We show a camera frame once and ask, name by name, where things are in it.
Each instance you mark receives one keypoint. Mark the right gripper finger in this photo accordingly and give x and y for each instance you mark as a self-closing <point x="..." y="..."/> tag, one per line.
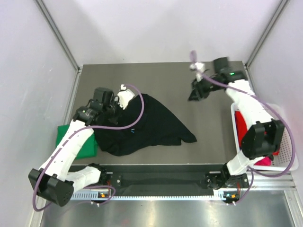
<point x="196" y="87"/>
<point x="195" y="95"/>

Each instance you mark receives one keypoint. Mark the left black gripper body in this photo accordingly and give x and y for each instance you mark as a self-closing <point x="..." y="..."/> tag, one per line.
<point x="113" y="111"/>

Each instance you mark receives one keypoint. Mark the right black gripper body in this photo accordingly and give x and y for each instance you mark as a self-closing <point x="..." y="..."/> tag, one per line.
<point x="207" y="87"/>

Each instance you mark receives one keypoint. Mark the black t-shirt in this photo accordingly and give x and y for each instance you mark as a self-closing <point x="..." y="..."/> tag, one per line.
<point x="157" y="126"/>

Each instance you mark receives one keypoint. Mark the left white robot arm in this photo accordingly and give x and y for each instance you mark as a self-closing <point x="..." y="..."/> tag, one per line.
<point x="53" y="181"/>

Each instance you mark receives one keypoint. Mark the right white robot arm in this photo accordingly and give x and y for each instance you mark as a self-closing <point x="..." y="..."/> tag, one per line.
<point x="235" y="85"/>

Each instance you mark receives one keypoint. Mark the folded green t-shirt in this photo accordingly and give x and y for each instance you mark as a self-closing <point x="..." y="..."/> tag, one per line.
<point x="89" y="148"/>

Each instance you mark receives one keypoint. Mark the red t-shirt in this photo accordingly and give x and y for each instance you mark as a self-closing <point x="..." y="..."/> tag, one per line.
<point x="240" y="123"/>

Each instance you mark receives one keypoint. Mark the pink t-shirt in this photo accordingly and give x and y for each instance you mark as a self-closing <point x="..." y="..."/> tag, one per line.
<point x="266" y="161"/>

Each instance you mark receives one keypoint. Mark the white plastic laundry basket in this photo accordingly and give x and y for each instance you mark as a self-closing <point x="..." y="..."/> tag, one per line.
<point x="280" y="161"/>

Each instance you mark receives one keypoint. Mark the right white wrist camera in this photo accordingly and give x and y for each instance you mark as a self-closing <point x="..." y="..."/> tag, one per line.
<point x="199" y="69"/>

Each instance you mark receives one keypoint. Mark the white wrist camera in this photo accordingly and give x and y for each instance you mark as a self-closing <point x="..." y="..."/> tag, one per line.
<point x="124" y="96"/>
<point x="199" y="69"/>

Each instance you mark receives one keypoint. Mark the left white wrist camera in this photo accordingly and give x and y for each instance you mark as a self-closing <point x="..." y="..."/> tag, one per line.
<point x="124" y="96"/>

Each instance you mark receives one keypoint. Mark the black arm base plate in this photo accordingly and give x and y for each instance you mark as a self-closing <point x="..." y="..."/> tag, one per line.
<point x="204" y="175"/>

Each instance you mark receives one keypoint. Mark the white slotted cable duct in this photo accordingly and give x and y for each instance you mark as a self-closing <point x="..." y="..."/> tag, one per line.
<point x="93" y="195"/>

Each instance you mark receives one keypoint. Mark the right aluminium frame post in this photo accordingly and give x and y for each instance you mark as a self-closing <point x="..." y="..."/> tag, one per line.
<point x="282" y="4"/>

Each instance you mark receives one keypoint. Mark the aluminium frame post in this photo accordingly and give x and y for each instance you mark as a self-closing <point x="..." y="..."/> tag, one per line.
<point x="56" y="32"/>
<point x="282" y="4"/>

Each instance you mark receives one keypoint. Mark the left aluminium frame post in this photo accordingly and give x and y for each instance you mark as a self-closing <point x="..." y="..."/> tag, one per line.
<point x="56" y="32"/>

